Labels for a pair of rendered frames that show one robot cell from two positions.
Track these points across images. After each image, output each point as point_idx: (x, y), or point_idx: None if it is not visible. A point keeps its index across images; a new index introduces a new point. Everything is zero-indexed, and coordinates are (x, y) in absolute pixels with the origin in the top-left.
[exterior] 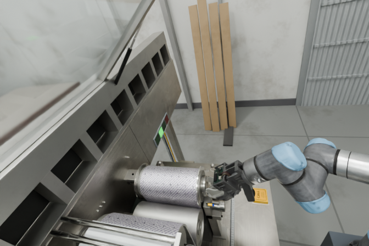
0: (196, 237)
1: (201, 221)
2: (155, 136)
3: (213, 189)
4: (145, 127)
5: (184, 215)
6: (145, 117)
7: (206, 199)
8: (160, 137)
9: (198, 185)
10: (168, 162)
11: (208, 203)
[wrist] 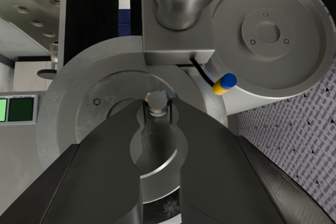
0: (322, 66)
1: (225, 3)
2: (24, 124)
3: (141, 116)
4: (37, 171)
5: (243, 106)
6: (22, 191)
7: (172, 61)
8: (9, 104)
9: (176, 189)
10: (38, 39)
11: (221, 94)
